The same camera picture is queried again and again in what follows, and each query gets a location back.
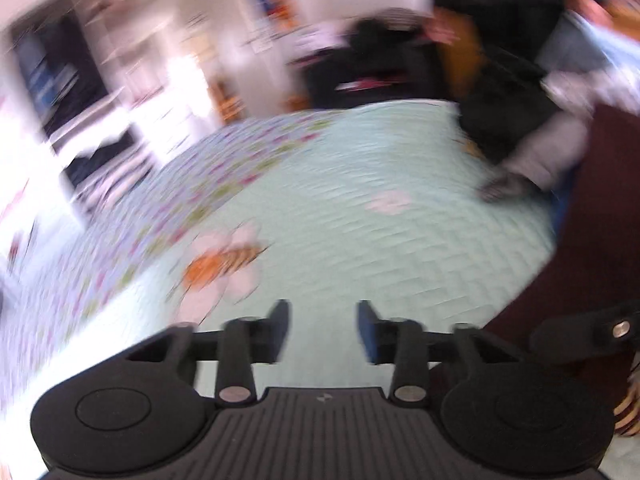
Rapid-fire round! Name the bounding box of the beige and maroon hoodie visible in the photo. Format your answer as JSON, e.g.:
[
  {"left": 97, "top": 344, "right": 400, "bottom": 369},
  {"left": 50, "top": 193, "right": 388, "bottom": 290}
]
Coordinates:
[{"left": 430, "top": 102, "right": 640, "bottom": 411}]

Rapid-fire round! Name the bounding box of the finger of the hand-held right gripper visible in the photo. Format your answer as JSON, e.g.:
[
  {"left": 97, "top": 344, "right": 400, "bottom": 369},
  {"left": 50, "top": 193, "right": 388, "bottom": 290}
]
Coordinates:
[{"left": 529, "top": 300, "right": 640, "bottom": 366}]

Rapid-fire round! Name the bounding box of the black and grey cloth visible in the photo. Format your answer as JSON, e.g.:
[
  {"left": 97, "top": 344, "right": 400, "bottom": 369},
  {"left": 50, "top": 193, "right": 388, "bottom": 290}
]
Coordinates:
[{"left": 457, "top": 42, "right": 593, "bottom": 203}]

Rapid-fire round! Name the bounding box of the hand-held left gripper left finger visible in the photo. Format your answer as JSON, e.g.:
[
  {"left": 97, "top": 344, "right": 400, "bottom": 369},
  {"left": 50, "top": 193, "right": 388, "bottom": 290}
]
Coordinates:
[{"left": 125, "top": 299, "right": 292, "bottom": 406}]

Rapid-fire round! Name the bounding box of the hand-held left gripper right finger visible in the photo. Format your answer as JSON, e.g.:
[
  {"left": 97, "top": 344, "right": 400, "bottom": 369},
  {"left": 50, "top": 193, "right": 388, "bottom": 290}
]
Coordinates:
[{"left": 356, "top": 300, "right": 521, "bottom": 406}]

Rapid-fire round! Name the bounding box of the orange wooden furniture piece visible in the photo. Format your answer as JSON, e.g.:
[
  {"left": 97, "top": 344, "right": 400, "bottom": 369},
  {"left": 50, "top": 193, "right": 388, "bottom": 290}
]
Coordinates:
[{"left": 440, "top": 10, "right": 483, "bottom": 106}]

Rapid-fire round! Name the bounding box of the person's right hand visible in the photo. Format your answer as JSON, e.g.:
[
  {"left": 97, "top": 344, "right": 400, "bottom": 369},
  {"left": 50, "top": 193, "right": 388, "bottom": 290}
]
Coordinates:
[{"left": 612, "top": 370, "right": 640, "bottom": 436}]

